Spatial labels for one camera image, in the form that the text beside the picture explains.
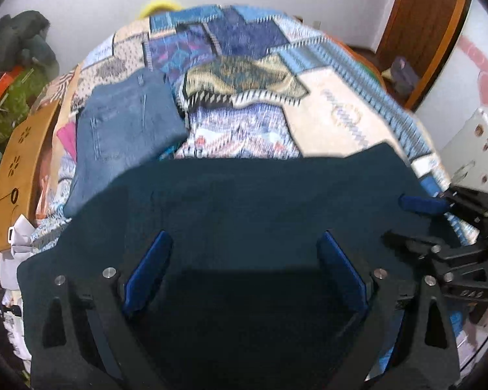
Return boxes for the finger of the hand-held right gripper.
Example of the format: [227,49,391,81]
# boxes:
[399,189,488,230]
[384,231,488,261]

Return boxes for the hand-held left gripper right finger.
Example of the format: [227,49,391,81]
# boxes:
[316,231,461,390]

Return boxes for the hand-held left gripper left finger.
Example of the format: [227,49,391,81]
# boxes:
[30,229,175,390]

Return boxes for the dark navy pants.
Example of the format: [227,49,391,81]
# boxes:
[16,142,460,390]

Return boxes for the grey bag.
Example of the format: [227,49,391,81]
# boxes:
[390,57,420,96]

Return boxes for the white cloth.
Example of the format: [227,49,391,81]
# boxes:
[7,214,36,253]

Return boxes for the wooden door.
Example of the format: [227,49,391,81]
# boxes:
[376,0,472,110]

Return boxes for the folded blue jeans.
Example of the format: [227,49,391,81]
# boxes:
[63,68,189,218]

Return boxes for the patchwork quilt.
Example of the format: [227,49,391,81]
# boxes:
[0,4,484,374]

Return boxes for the wooden lap desk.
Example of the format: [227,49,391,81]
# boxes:
[0,99,61,254]

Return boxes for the green storage box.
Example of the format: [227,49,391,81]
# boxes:
[0,65,49,151]

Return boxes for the orange box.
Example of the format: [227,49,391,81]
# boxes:
[0,71,23,99]

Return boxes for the pile of dark clothes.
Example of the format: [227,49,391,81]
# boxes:
[0,10,60,78]

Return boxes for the pink wall sticker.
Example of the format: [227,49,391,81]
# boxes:
[459,34,488,107]

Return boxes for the yellow foam ring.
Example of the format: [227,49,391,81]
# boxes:
[138,0,183,20]

